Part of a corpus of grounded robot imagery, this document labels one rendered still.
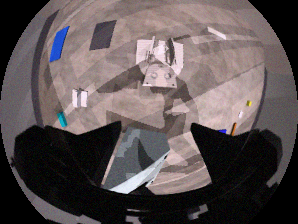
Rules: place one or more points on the teal rectangular block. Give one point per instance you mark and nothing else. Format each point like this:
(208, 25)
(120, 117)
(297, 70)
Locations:
(62, 119)

